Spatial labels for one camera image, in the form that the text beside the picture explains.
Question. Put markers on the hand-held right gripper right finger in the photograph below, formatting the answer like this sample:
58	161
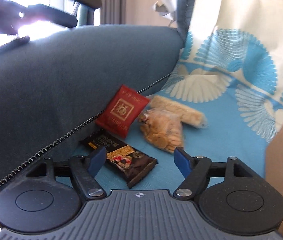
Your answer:
181	161

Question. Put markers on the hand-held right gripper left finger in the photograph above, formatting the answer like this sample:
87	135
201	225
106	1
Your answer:
97	161

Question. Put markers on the black snack packet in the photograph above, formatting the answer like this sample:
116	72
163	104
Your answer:
126	160

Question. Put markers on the clear bag of biscuits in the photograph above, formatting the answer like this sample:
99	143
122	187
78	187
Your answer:
161	130

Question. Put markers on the grey curtain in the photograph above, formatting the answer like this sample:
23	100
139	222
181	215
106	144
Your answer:
121	2

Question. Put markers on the wrapped rice cracker bar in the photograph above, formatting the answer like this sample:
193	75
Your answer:
181	111

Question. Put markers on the red snack packet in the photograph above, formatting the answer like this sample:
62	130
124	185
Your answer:
121	112

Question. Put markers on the blue fan-printed cloth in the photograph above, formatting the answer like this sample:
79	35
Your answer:
231	80

